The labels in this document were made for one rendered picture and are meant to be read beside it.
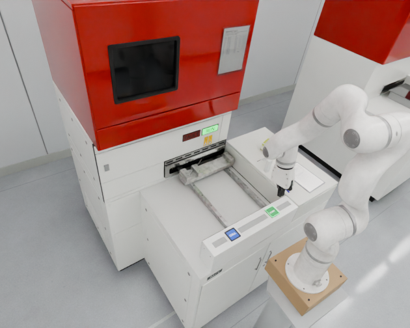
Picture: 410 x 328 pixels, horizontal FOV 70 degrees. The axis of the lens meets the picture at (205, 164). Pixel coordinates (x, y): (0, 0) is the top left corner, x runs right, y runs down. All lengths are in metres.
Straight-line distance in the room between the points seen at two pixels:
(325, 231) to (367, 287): 1.71
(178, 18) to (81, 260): 1.86
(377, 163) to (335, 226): 0.26
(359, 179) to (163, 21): 0.88
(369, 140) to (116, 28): 0.88
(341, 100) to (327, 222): 0.40
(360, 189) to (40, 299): 2.08
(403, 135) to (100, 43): 0.98
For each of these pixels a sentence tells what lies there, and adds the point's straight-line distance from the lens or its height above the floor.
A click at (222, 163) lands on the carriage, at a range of 1.84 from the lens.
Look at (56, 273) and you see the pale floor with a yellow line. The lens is 2.49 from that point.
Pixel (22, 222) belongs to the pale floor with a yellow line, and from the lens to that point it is 2.85.
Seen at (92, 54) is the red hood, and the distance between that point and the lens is 1.16.
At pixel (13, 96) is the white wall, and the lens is 2.90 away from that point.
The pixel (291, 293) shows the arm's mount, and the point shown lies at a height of 0.87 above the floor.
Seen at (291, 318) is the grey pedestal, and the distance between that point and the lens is 1.45.
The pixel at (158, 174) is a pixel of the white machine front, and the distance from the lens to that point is 1.72.
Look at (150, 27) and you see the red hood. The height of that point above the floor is 1.72.
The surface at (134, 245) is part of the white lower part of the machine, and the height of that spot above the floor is 0.30.
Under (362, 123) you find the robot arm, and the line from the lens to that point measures 0.87.
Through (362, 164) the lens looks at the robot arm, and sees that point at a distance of 0.99.
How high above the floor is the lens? 2.09
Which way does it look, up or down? 42 degrees down
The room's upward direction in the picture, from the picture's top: 8 degrees clockwise
